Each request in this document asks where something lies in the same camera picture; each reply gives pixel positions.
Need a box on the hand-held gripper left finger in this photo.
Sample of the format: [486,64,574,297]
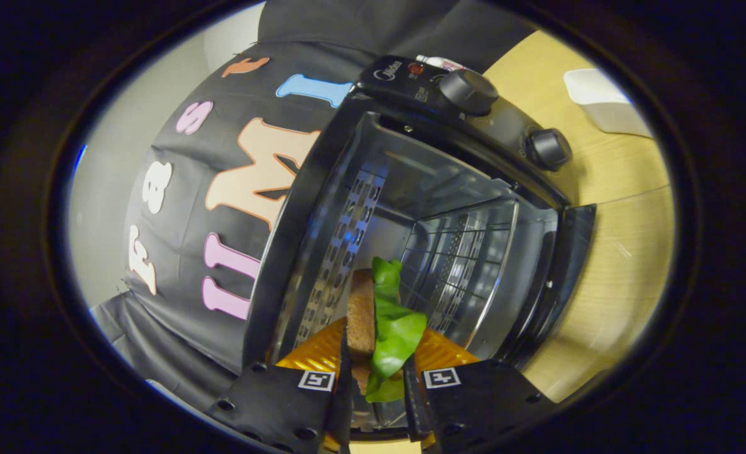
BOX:
[206,317,356,454]

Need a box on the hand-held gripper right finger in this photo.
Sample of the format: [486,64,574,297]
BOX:
[403,329,561,454]

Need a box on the black toaster oven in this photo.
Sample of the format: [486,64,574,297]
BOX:
[242,55,598,442]

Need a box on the black backdrop cloth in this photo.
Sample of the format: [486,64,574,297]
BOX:
[89,0,537,404]

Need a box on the white spray bottle pink label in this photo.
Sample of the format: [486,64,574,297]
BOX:
[416,54,469,72]

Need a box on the lettuce sandwich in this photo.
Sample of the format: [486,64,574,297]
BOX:
[346,257,429,404]

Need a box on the white rectangular plastic tray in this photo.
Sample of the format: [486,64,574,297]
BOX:
[562,68,655,140]

